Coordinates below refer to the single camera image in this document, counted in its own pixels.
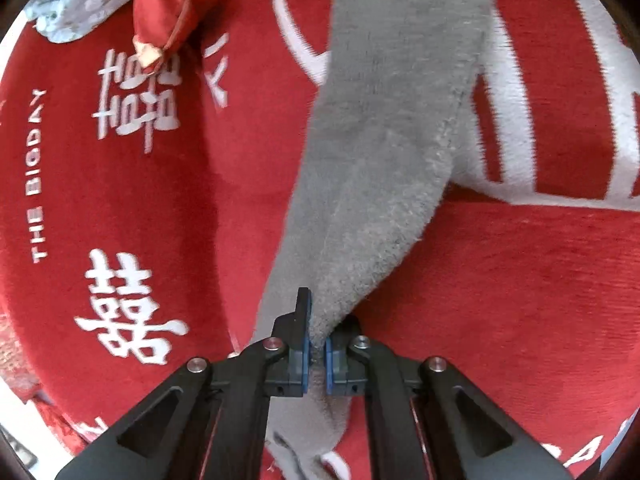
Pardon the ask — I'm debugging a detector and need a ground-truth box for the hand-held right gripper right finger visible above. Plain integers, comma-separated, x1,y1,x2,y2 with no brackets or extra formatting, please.
324,316,576,480

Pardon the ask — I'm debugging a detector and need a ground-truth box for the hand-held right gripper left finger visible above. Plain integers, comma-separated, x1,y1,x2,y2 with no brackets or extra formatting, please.
54,287,314,480

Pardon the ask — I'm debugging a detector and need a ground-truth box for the grey fleece garment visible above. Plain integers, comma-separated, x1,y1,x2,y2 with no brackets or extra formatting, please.
252,0,498,480

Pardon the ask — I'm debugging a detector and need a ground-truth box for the red printed blanket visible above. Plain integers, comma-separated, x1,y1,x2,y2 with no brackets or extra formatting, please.
0,0,640,480

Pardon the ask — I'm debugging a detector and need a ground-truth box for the red satin cushion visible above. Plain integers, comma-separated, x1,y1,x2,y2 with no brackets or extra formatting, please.
131,0,251,73

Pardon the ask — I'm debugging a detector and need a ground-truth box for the light blue floral cloth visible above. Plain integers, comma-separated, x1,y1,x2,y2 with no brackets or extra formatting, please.
24,0,138,43

